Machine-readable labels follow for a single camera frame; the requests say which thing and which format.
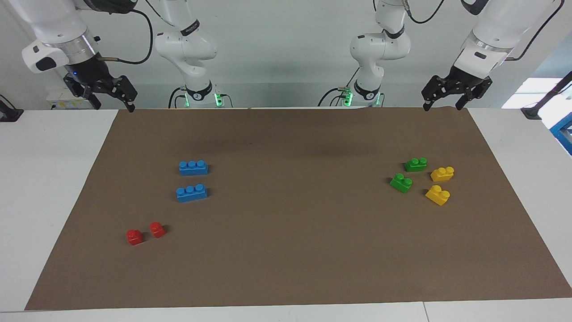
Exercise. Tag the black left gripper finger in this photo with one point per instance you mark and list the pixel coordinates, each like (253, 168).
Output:
(433, 87)
(478, 89)

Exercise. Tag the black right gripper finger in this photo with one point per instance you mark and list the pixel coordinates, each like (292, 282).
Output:
(126, 89)
(90, 96)

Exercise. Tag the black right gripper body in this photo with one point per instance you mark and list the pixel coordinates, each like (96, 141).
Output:
(89, 71)

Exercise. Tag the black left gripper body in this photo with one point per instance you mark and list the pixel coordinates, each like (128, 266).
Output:
(464, 78)

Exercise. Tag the green two-stud toy brick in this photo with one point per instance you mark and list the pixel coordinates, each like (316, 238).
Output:
(415, 165)
(401, 184)

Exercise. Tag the blue three-stud toy brick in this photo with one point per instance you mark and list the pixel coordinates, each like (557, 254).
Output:
(191, 194)
(193, 168)

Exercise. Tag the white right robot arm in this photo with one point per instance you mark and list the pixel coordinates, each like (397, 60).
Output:
(187, 49)

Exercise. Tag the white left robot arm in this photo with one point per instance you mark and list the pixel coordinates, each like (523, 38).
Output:
(380, 47)

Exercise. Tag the black table clamp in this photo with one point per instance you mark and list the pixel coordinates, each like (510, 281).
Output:
(9, 114)

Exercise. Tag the yellow two-stud toy brick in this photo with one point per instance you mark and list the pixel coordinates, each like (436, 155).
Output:
(442, 174)
(437, 196)

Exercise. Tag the red single-stud toy brick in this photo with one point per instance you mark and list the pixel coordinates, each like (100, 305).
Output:
(134, 238)
(157, 230)

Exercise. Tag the brown paper table mat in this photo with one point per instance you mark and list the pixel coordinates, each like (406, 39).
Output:
(295, 232)

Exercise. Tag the white wall socket box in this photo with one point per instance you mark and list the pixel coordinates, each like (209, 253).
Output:
(58, 100)

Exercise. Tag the black camera stand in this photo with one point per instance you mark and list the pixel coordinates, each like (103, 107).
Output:
(534, 111)

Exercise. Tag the blue frame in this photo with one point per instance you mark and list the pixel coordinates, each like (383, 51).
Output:
(563, 132)

